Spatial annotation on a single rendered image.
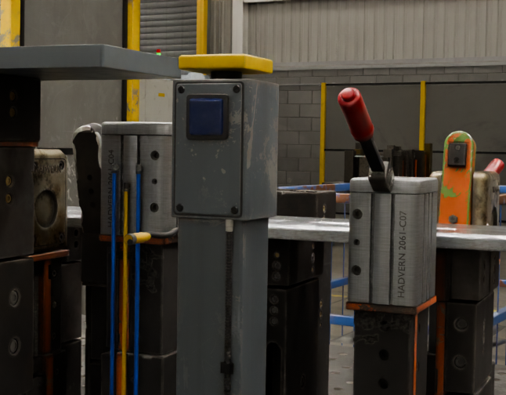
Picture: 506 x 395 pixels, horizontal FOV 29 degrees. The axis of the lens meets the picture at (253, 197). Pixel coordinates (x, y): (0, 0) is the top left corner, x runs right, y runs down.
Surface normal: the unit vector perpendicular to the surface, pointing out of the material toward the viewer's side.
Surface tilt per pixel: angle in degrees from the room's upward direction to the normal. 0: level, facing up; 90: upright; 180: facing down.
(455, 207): 78
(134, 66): 90
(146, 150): 90
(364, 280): 90
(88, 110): 92
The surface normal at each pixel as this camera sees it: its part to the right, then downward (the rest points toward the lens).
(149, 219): -0.39, 0.04
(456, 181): -0.38, -0.17
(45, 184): 0.92, 0.04
